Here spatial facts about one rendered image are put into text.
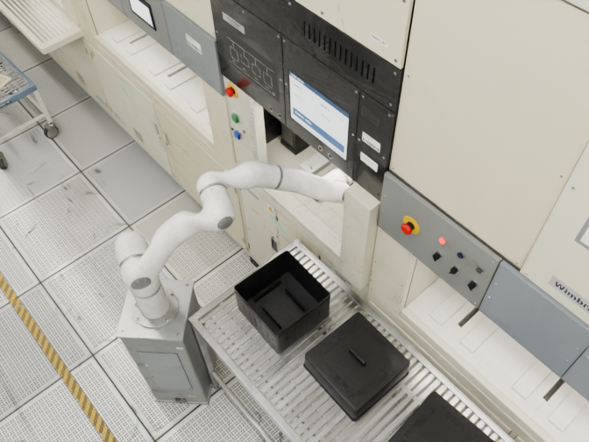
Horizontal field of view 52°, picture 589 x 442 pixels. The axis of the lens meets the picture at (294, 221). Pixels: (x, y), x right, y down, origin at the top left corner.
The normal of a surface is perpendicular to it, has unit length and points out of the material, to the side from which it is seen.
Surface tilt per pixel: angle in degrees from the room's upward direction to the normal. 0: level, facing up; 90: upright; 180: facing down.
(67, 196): 0
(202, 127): 0
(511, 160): 90
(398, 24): 90
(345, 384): 0
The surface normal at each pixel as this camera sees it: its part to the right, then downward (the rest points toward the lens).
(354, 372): -0.03, -0.59
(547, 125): -0.75, 0.55
